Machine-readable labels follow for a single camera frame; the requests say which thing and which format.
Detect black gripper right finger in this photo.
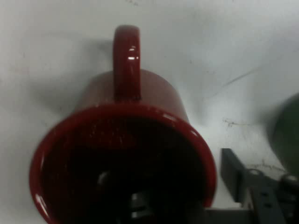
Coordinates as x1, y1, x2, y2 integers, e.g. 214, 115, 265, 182
221, 148, 299, 224

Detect dark green enamel mug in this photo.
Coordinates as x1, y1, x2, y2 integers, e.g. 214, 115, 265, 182
272, 92, 299, 174

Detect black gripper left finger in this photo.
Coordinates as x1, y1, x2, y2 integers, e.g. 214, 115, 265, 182
97, 170, 155, 224

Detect red ceramic mug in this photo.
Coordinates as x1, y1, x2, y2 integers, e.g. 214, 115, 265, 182
29, 24, 218, 224

